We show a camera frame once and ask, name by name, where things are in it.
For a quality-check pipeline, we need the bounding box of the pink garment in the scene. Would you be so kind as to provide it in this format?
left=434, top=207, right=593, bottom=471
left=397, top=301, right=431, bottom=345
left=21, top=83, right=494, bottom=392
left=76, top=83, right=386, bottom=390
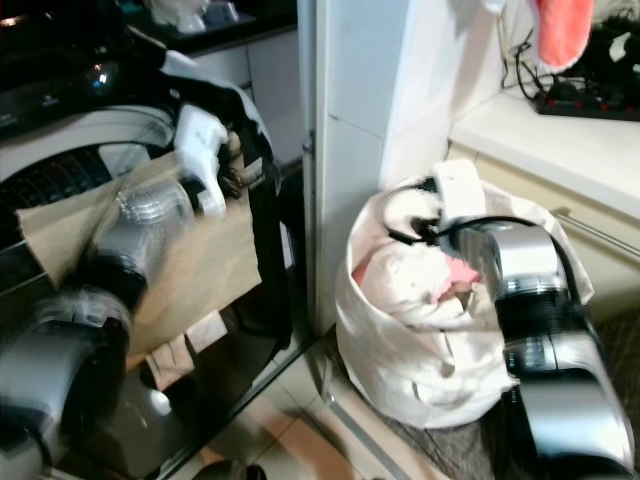
left=350, top=254, right=483, bottom=303

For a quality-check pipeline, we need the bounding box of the white fabric laundry bag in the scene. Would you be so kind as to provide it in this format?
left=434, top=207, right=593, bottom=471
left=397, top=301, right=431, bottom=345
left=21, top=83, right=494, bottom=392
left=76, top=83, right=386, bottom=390
left=334, top=178, right=597, bottom=433

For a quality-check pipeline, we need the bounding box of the white low counter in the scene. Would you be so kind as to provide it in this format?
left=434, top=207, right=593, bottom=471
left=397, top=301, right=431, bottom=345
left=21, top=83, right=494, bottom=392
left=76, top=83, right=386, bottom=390
left=445, top=92, right=640, bottom=319

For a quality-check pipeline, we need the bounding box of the white crumpled bag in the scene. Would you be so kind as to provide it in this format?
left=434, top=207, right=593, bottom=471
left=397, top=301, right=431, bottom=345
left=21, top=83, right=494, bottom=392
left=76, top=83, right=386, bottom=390
left=145, top=0, right=211, bottom=35

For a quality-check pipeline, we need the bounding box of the black power strip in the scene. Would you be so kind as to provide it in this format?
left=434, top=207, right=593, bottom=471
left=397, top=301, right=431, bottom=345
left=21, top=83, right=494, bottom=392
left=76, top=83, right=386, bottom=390
left=534, top=84, right=640, bottom=123

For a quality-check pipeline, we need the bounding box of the dark floor mat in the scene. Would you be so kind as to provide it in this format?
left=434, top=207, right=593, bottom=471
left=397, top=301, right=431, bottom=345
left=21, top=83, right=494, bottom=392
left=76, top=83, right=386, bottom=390
left=370, top=395, right=531, bottom=480

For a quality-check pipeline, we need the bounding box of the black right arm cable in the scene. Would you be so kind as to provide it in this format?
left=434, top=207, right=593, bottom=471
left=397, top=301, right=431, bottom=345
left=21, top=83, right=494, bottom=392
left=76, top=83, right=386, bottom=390
left=382, top=177, right=526, bottom=244

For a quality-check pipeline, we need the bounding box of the black tangled power cable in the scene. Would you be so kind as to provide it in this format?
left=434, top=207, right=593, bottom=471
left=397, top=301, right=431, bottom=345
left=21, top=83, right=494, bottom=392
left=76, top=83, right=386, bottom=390
left=510, top=14, right=561, bottom=101

